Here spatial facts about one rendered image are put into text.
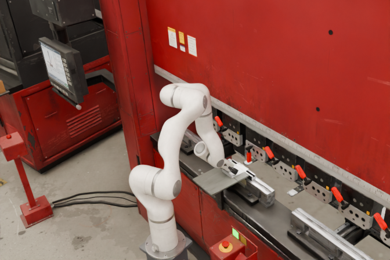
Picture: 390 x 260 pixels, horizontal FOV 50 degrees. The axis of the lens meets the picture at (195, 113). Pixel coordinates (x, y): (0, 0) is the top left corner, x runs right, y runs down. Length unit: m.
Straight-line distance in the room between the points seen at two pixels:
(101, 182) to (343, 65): 3.01
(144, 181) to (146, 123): 1.28
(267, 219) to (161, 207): 0.69
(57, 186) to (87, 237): 0.83
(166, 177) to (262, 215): 0.78
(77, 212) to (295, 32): 2.75
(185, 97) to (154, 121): 1.24
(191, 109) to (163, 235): 0.57
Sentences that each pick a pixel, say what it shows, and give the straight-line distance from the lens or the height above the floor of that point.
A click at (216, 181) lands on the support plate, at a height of 1.00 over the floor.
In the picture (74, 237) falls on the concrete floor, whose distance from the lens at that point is 3.68.
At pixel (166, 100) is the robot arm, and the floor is 1.63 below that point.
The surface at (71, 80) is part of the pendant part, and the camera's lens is 2.78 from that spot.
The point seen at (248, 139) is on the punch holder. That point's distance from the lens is 2.19.
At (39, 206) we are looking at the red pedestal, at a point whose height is 0.12.
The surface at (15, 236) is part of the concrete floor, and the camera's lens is 3.91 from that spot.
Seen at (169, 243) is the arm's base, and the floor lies 1.06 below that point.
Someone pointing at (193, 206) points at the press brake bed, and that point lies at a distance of 2.87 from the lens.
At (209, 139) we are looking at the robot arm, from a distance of 2.07.
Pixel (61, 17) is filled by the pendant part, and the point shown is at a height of 1.81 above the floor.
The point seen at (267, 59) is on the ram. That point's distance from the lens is 1.88.
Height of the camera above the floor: 2.46
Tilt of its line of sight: 29 degrees down
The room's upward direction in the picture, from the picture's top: 5 degrees counter-clockwise
